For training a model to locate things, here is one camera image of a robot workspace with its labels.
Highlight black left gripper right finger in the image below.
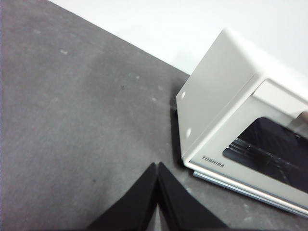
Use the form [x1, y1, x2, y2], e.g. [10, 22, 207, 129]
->
[157, 162, 229, 231]

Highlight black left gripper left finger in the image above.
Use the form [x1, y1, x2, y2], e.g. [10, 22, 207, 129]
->
[86, 163, 158, 231]

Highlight oven glass door with handle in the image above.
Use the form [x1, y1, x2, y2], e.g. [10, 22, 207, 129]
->
[186, 79, 308, 205]

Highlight white toaster oven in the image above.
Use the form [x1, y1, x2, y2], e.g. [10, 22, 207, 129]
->
[175, 27, 308, 216]

